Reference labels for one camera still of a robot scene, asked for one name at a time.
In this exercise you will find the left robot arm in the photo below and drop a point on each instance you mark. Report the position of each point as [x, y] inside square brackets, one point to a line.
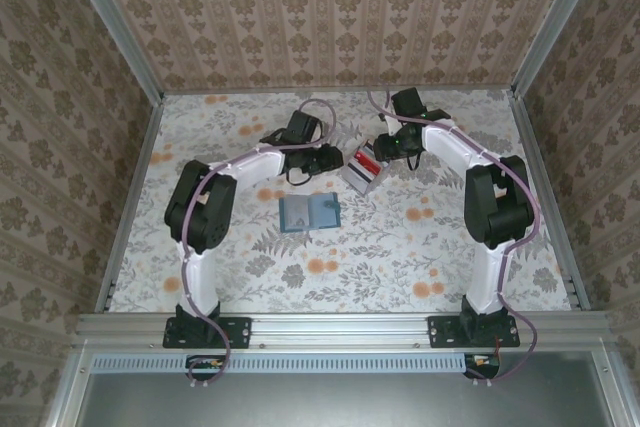
[200, 207]

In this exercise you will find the grey patterned card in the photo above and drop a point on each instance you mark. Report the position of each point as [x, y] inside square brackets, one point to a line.
[296, 214]

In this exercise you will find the blue leather card holder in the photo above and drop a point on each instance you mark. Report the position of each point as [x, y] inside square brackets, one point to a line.
[322, 219]

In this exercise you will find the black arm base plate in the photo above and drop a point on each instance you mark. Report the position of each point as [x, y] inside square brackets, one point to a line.
[240, 332]
[442, 332]

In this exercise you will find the thin aluminium frame rail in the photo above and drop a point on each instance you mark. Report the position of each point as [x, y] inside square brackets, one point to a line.
[250, 91]

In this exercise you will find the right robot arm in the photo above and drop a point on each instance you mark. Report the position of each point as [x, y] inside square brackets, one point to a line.
[495, 202]

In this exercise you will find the wide aluminium frame rail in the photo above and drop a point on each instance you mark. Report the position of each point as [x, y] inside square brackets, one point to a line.
[340, 329]

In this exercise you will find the small connector circuit board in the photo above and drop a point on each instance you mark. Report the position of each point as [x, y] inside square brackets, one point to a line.
[482, 362]
[205, 363]

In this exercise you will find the red card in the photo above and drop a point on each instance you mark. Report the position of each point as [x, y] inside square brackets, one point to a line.
[369, 162]

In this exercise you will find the red and grey box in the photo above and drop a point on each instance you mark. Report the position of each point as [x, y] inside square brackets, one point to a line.
[383, 177]

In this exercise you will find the grey metal panel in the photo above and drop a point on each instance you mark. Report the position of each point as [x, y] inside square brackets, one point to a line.
[350, 402]

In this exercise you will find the aluminium frame post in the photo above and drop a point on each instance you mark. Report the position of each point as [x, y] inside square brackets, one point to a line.
[556, 22]
[117, 22]

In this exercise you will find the floral table cover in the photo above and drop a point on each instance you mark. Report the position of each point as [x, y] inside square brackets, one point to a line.
[350, 272]

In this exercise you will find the grey card with stripe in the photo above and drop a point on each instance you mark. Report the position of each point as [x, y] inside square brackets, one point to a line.
[360, 174]

